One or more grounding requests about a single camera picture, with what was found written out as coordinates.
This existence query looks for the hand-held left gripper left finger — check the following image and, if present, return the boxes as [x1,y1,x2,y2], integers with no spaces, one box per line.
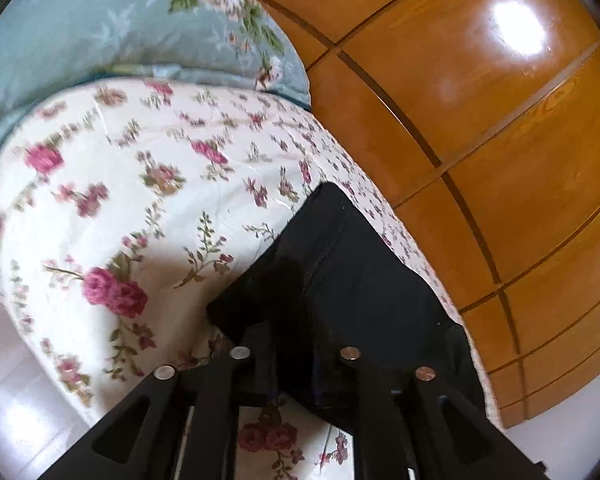
[39,324,282,480]

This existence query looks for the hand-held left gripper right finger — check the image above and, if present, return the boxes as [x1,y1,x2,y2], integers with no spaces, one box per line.
[316,344,548,480]

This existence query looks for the black pants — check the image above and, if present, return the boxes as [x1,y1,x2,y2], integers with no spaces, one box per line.
[206,181,488,433]

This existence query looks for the white floral bed sheet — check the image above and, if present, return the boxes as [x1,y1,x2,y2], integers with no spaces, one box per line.
[0,77,503,480]

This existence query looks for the light blue floral pillow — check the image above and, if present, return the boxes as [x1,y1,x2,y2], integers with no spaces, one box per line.
[0,0,312,176]

